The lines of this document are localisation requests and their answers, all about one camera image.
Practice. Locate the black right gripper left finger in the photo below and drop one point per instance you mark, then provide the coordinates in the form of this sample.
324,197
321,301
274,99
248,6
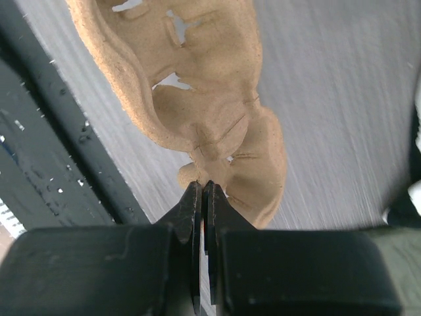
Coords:
108,270

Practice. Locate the brown pulp cup carrier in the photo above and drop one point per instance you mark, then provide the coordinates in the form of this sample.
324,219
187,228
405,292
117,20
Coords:
186,73

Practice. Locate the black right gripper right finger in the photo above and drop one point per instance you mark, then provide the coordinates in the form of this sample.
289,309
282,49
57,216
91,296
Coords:
291,272

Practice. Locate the olive green folded cloth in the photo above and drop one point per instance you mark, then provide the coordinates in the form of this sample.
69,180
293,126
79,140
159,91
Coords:
400,248

